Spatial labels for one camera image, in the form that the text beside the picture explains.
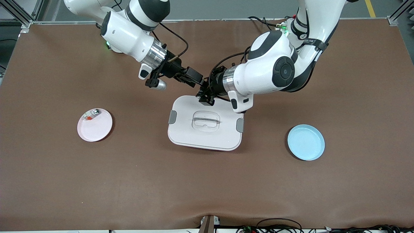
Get white red green switch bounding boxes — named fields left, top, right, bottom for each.
left=82, top=109, right=101, bottom=121

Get black arm wrist cable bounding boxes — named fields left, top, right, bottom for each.
left=151, top=22, right=190, bottom=63
left=209, top=46, right=252, bottom=94

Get light blue round plate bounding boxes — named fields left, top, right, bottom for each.
left=287, top=124, right=325, bottom=161

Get brown table mat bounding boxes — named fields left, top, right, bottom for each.
left=0, top=18, right=414, bottom=232

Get white lunch box grey latches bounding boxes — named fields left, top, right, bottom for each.
left=168, top=95, right=244, bottom=151

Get black cable loop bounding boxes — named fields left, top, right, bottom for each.
left=256, top=218, right=303, bottom=233

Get black cable at arm base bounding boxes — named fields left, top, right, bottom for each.
left=247, top=16, right=285, bottom=29

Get pink round plate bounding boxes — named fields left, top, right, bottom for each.
left=77, top=108, right=113, bottom=142

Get black right arm wrist cable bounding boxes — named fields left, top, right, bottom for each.
left=151, top=22, right=190, bottom=63

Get black cable bundle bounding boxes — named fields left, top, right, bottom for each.
left=330, top=225, right=414, bottom=233

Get aluminium frame post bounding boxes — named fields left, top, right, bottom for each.
left=0, top=0, right=44, bottom=28
left=387, top=0, right=414, bottom=26

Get black left arm wrist cable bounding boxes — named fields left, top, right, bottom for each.
left=209, top=46, right=252, bottom=94

